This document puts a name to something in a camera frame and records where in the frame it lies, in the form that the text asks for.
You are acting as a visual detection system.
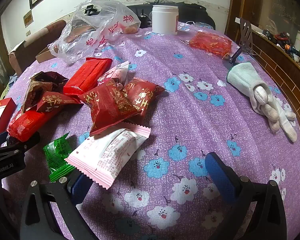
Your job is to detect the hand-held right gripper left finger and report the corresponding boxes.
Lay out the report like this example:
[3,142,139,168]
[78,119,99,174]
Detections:
[19,170,100,240]

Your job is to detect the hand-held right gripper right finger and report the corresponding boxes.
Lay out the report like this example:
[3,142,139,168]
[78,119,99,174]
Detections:
[205,152,288,240]

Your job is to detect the long red snack packet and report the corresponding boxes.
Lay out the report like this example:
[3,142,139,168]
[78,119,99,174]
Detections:
[63,57,113,97]
[7,110,47,142]

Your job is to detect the red and white box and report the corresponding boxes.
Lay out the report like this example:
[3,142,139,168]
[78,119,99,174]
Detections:
[0,97,17,137]

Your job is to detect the green snack packet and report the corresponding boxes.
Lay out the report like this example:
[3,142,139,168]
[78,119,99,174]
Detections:
[42,132,77,183]

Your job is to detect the large pink white packet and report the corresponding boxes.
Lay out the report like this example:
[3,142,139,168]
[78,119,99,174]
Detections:
[65,122,152,190]

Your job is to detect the dark red gold-print packet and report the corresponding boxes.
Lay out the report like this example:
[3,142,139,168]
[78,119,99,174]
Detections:
[35,91,83,113]

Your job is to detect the brown snack packet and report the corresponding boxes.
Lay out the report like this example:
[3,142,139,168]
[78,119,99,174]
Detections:
[22,71,69,110]

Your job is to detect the large red snack packet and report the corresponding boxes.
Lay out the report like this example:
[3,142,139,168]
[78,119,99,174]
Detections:
[78,81,143,137]

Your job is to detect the red gold-print snack packet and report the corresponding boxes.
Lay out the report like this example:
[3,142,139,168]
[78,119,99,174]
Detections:
[122,77,165,114]

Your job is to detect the small pink snack packet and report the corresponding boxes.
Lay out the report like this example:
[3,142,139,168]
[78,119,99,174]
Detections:
[97,60,130,87]

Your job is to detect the pile of folded cloths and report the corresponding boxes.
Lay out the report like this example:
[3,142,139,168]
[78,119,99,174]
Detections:
[0,72,18,98]

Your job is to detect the purple floral tablecloth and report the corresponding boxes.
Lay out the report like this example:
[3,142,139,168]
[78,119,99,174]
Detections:
[0,21,300,240]

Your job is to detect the cardboard box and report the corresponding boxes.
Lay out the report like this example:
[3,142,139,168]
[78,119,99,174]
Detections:
[35,45,59,63]

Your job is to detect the white knit glove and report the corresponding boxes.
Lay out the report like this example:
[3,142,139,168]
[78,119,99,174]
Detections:
[226,62,298,143]

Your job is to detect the brown armchair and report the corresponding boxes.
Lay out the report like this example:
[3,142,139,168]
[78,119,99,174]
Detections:
[9,20,67,77]

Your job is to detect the black metal tool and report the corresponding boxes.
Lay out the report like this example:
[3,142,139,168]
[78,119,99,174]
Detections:
[222,46,243,67]

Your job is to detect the wooden furniture panel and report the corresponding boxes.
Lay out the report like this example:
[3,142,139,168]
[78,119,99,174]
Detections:
[250,29,300,135]

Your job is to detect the red packet table edge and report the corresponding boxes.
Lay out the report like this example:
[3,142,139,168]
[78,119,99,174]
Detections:
[189,32,232,57]

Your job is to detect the metal phone stand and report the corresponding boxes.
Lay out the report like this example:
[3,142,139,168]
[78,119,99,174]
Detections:
[236,17,258,55]

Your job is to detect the clear plastic bag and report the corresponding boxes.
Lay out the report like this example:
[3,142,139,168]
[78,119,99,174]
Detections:
[48,0,142,65]

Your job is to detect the black clamp device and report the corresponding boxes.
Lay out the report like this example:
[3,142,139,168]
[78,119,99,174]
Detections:
[84,4,102,15]
[138,9,150,28]

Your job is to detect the white plastic jar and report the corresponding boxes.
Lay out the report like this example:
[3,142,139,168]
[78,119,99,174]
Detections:
[152,5,178,36]

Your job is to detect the black leather sofa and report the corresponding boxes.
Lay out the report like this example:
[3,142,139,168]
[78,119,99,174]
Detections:
[126,1,215,30]

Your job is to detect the yellow wall plaque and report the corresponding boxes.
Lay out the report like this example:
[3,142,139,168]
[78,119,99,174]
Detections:
[22,9,34,28]

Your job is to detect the pile of cables and tools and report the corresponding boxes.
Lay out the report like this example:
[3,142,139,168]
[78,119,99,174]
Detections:
[262,27,300,63]

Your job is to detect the wooden door frame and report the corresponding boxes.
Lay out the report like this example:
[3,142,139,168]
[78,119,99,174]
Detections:
[225,0,265,40]

